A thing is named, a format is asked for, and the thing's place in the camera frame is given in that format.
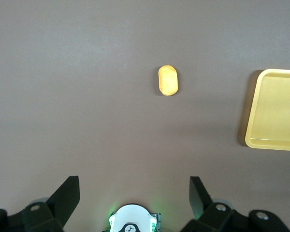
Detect yellow plastic tray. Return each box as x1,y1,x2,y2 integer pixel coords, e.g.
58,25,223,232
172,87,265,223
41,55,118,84
245,68,290,152

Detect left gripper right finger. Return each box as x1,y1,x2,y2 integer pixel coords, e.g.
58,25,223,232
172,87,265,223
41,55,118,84
181,176,290,232

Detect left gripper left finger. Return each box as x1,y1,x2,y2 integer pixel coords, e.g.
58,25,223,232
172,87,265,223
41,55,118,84
0,176,81,232

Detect yellow potato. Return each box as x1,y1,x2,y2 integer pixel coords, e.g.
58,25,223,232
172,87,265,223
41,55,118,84
158,64,179,97

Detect metal base mounting bracket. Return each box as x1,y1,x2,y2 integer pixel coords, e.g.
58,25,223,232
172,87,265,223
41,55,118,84
148,212,163,232

